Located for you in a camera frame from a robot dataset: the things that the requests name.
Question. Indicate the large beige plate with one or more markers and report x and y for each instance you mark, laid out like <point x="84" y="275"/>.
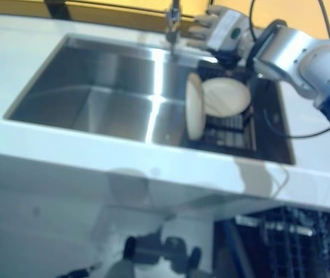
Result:
<point x="228" y="98"/>

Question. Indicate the black robot foot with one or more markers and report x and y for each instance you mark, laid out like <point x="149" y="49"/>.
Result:
<point x="195" y="257"/>
<point x="131" y="246"/>

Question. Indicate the stainless steel kitchen sink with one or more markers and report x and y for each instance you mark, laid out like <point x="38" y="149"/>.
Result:
<point x="95" y="95"/>

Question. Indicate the small speckled beige plate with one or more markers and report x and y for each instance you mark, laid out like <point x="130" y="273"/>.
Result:
<point x="194" y="110"/>

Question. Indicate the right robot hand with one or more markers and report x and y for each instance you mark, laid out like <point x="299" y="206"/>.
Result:
<point x="225" y="29"/>

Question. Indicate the black right robot foot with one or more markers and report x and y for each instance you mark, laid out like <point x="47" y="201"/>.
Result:
<point x="195" y="257"/>

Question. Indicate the black sink dish rack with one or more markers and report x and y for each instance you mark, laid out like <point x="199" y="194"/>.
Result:
<point x="225" y="133"/>

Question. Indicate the chrome gooseneck kitchen faucet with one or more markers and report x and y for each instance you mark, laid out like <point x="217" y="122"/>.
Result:
<point x="173" y="20"/>

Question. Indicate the black left robot foot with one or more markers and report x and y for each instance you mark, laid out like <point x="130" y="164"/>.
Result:
<point x="131" y="246"/>

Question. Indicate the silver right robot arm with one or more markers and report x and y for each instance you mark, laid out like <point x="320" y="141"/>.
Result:
<point x="295" y="49"/>

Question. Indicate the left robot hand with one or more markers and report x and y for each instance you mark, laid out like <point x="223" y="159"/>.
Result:
<point x="79" y="270"/>

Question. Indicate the white glossy cabinet door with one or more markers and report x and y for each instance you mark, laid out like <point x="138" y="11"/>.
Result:
<point x="182" y="199"/>
<point x="52" y="188"/>

